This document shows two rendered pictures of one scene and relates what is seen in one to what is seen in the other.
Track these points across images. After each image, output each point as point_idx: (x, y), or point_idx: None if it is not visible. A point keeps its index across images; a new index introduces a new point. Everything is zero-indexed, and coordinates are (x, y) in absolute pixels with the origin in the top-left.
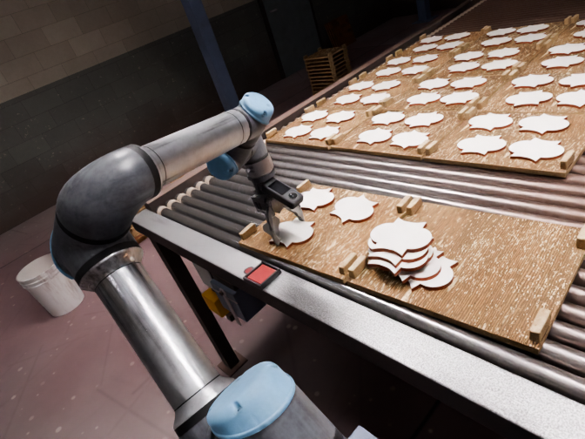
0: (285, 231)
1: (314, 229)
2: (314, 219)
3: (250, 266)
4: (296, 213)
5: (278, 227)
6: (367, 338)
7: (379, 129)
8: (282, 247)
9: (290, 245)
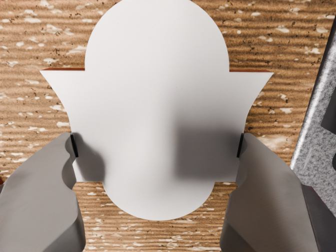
0: (169, 163)
1: (81, 41)
2: (22, 103)
3: (329, 168)
4: (67, 173)
5: (254, 176)
6: None
7: None
8: (255, 106)
9: (244, 71)
